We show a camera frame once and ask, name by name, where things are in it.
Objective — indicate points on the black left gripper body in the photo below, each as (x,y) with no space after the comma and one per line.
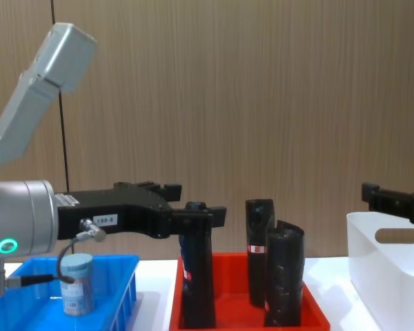
(131,213)

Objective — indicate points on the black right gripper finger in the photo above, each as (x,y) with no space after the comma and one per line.
(390,201)

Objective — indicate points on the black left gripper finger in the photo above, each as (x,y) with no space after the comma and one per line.
(172,193)
(193,220)

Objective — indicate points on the black bag roll blue print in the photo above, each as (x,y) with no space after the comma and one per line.
(198,276)

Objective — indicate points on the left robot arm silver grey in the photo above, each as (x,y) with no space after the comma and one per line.
(24,213)

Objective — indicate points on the slim black bag roll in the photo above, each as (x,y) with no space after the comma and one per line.
(258,234)

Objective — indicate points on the blue plastic tray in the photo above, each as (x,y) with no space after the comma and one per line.
(117,296)

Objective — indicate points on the clear jar with blue lid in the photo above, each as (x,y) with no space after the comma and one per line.
(77,286)

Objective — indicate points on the red plastic tray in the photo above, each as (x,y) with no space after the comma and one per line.
(234,310)

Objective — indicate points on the thick black bag roll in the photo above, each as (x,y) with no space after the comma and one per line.
(284,276)

